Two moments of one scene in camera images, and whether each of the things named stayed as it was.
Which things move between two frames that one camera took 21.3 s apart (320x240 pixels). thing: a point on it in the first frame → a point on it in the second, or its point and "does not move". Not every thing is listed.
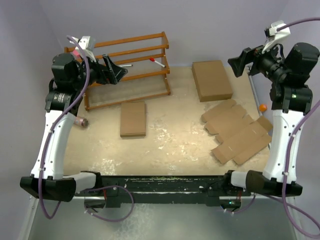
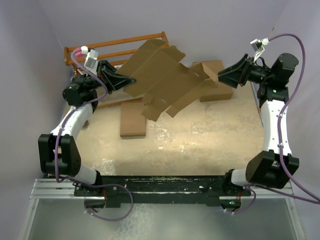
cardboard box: x=228 y=120 → x=160 y=73
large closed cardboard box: x=212 y=80 does not move
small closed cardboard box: x=132 y=122 does not move
